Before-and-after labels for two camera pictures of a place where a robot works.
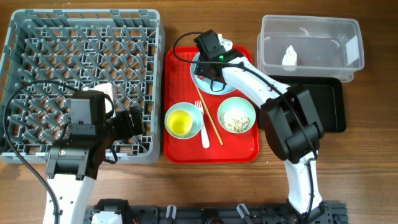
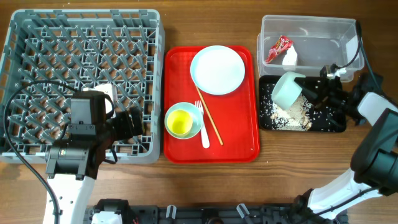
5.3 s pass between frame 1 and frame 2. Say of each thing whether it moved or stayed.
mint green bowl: moved
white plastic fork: stayed
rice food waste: moved
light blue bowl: stayed
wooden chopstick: stayed
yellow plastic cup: stayed
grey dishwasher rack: stayed
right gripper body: moved
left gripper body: stayed
